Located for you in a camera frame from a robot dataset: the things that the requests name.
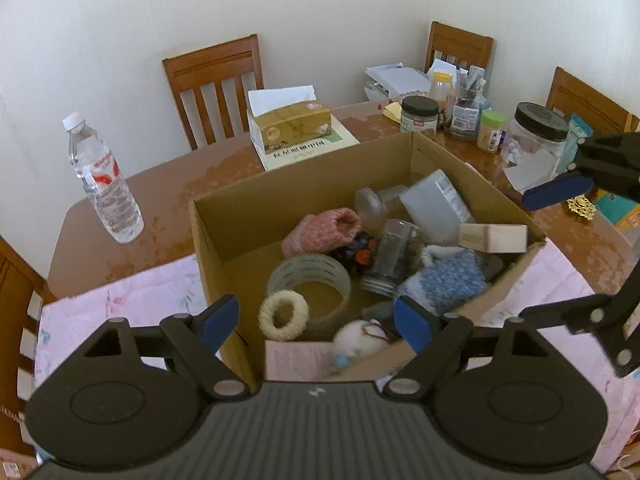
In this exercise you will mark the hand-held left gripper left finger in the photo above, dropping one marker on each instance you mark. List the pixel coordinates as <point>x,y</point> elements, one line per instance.
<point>215,322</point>

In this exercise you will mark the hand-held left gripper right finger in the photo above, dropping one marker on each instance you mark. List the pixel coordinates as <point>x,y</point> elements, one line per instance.
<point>415,322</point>

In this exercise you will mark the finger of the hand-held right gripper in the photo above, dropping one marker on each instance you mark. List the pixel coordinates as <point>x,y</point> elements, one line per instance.
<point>595,315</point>
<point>555,192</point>

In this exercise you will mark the blue knit sock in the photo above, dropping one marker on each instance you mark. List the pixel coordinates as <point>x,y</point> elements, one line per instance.
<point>445,280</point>

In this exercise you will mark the blue white egg toy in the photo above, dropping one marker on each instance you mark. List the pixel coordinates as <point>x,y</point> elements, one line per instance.
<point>355,342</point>

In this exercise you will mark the clear jar with dark contents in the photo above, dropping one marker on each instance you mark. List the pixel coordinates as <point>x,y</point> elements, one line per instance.
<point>395,255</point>

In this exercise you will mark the small wooden block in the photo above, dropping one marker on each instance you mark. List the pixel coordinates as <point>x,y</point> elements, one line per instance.
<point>492,237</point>

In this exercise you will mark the pink card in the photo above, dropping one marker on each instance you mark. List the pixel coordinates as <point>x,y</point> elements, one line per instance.
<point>295,360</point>

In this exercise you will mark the black toy car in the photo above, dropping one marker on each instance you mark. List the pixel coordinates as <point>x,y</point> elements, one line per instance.
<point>355,255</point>

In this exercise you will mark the brown cardboard box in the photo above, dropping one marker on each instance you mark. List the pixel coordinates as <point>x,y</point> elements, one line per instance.
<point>220,230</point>

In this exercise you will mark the clear tape roll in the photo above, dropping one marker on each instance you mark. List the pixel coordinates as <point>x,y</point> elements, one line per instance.
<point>310,267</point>

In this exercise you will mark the translucent rectangular bottle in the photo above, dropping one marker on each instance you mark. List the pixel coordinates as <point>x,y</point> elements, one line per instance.
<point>435,205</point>

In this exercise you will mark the clear plastic cup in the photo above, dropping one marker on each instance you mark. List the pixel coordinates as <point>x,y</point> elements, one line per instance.
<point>375,202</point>

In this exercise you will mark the pink knit sock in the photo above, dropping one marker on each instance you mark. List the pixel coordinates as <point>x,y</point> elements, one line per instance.
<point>320,230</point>

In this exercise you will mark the gold snowflake coaster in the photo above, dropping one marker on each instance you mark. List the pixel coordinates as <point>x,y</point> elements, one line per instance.
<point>581,207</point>

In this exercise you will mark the teal packet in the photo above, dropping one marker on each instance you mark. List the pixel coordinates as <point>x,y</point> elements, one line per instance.
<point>577,142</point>

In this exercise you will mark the large clear black-lid jar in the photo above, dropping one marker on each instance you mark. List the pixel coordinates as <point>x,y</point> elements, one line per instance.
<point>535,135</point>

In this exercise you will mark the yellow teal carton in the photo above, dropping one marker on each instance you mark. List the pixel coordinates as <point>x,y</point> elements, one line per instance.
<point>622,215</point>

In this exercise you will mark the pink floral tablecloth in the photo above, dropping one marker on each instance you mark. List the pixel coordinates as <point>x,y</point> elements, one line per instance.
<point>150,290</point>

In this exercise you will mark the green-lid small bottle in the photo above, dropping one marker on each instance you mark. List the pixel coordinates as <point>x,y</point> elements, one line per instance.
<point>491,132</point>

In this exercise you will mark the wooden slat-back chair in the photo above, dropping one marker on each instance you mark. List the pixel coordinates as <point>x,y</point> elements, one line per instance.
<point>20,285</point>
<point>460,42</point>
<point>590,97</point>
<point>210,70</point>

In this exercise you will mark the clear pen holder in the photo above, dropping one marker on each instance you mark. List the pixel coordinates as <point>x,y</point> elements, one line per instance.
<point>467,110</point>

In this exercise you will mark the yellow-lid plastic bottle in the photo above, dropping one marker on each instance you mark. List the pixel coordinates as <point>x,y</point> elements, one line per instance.
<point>441,90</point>

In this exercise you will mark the small black-lid jar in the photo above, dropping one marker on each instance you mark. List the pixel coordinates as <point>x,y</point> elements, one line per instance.
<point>419,117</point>

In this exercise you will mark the clear plastic water bottle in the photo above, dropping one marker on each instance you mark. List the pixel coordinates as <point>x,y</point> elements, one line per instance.
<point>107,190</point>

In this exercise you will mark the yellow sticky notes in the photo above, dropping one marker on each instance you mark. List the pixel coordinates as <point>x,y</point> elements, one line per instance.
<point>393,111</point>

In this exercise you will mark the white paper stack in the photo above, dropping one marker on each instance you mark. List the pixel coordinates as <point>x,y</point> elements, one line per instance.
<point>395,80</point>

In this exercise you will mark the white green booklet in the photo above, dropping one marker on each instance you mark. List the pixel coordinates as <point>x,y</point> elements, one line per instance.
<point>340,140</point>

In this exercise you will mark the yellow tissue box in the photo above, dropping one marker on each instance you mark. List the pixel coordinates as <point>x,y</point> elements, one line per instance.
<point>290,127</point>

